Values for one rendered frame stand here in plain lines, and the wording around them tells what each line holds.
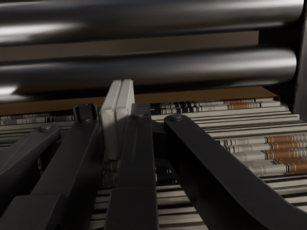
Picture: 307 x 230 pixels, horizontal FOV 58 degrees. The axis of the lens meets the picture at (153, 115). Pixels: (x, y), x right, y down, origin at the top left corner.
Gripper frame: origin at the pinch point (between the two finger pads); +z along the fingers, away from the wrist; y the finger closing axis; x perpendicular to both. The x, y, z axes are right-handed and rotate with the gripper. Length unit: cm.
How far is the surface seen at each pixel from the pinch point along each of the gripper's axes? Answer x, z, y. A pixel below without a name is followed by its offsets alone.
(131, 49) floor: -7, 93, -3
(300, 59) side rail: 0.2, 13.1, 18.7
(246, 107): -2.8, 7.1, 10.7
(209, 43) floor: -7, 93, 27
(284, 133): -3.0, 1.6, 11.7
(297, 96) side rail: -4.1, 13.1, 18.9
